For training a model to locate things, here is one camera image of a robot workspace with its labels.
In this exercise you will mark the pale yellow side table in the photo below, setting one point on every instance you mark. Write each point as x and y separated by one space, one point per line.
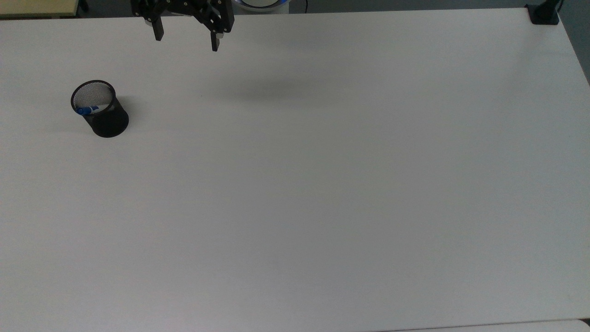
37 7

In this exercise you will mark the black mesh pen cup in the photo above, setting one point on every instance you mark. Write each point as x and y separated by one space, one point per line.
109 123

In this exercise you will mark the black table clamp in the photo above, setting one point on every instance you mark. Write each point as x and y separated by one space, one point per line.
544 14

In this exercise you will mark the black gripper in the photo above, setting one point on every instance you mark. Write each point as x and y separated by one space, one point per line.
184 5

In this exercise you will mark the blue capped white marker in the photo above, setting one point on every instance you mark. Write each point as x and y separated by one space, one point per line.
85 110

